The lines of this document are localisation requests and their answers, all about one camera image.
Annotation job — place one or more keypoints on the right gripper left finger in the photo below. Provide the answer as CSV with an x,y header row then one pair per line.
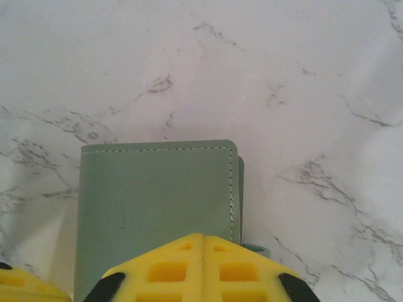
x,y
163,270

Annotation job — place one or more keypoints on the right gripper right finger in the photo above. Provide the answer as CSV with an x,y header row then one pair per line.
x,y
242,270

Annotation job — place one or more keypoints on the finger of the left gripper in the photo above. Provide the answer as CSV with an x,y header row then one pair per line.
x,y
25,287

